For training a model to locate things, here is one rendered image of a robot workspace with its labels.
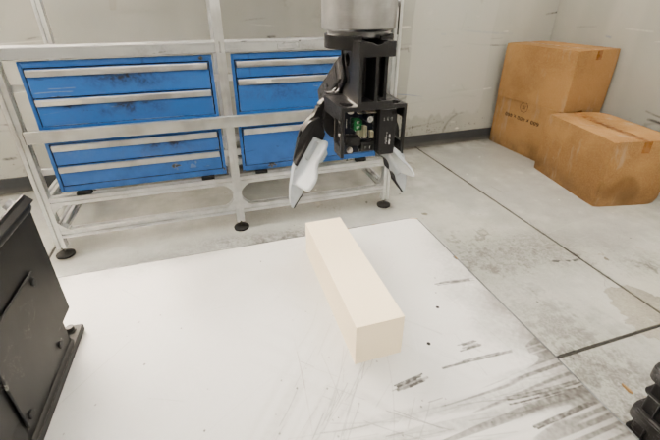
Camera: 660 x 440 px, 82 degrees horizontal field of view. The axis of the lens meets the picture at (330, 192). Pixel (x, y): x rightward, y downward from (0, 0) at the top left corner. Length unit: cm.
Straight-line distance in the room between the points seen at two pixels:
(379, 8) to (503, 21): 310
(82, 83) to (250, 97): 68
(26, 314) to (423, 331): 45
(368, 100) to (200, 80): 149
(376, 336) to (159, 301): 32
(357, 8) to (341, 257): 33
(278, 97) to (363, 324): 153
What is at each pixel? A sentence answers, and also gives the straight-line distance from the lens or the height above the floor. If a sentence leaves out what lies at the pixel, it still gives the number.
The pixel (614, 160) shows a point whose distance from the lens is 265.
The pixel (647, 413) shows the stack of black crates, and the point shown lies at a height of 38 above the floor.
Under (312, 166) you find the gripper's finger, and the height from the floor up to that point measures 93.
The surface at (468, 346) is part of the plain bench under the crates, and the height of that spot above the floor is 70.
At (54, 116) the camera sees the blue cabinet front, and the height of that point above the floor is 66.
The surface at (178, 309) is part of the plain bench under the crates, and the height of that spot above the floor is 70.
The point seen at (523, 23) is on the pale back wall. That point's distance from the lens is 360.
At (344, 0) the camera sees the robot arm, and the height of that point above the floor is 109.
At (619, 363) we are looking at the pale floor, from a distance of 171.
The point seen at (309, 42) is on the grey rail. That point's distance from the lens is 186.
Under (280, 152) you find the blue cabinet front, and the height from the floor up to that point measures 40.
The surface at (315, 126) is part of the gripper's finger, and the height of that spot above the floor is 97.
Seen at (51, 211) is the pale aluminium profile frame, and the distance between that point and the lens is 212.
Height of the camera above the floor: 109
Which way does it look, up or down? 27 degrees down
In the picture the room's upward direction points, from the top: straight up
